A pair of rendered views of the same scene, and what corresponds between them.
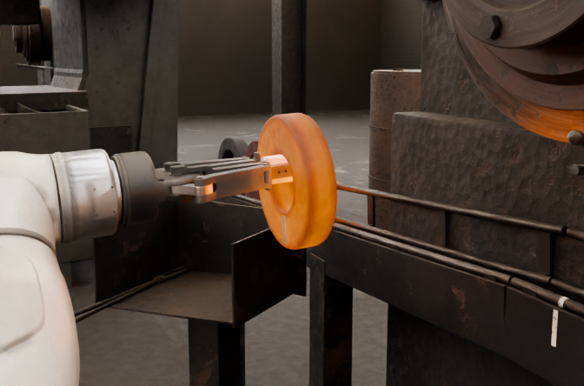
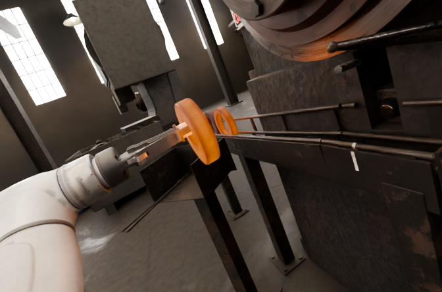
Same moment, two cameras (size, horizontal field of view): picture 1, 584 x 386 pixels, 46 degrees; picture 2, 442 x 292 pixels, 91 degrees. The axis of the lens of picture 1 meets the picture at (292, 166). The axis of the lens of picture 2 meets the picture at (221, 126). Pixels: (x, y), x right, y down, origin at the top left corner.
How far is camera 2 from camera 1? 33 cm
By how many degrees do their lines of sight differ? 7
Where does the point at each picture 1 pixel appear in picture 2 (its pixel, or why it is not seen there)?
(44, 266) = (44, 243)
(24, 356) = not seen: outside the picture
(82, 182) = (73, 178)
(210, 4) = (195, 72)
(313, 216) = (205, 148)
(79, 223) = (81, 198)
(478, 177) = (289, 95)
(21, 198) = (34, 202)
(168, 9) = (173, 77)
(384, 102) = not seen: hidden behind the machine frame
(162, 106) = not seen: hidden behind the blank
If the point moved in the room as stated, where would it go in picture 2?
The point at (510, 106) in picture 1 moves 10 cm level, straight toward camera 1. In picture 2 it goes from (289, 53) to (287, 54)
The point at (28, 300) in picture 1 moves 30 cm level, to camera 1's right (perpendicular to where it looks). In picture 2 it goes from (16, 281) to (260, 202)
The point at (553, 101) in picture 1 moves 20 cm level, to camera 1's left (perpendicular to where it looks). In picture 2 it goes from (310, 37) to (200, 81)
